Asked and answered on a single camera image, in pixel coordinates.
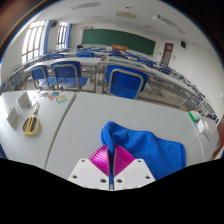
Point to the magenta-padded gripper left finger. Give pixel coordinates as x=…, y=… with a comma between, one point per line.
x=96, y=171

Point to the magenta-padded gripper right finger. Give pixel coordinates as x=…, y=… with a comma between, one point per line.
x=130, y=171

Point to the blue towel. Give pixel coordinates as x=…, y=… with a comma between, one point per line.
x=150, y=146

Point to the colourful small card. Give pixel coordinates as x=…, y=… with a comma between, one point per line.
x=61, y=98
x=40, y=95
x=53, y=96

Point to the green and white box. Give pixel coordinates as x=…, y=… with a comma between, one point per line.
x=194, y=115

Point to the blue classroom chair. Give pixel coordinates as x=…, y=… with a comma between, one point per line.
x=39, y=74
x=68, y=72
x=125, y=81

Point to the long grey classroom desk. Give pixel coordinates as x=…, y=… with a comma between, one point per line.
x=66, y=60
x=163, y=78

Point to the framed picture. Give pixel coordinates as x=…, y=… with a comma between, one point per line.
x=120, y=59

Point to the group of blue chairs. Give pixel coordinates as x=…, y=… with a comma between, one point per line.
x=85, y=54

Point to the brown wooden door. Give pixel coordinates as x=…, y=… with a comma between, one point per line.
x=167, y=53

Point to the orange lectern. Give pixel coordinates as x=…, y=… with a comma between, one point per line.
x=119, y=47

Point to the green chalkboard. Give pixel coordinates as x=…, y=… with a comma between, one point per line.
x=116, y=38

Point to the blue curtain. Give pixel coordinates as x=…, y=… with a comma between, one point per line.
x=47, y=36
x=68, y=35

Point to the narrow bright window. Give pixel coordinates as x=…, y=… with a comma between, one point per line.
x=62, y=35

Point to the large bright window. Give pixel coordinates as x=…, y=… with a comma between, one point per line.
x=31, y=43

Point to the ceiling vent grille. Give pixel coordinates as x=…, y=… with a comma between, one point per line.
x=173, y=25
x=85, y=5

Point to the ceiling projector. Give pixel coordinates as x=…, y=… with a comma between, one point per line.
x=157, y=18

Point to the ceiling light panel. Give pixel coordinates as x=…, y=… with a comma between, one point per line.
x=126, y=15

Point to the black wall speaker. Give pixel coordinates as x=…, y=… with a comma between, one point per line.
x=53, y=23
x=183, y=44

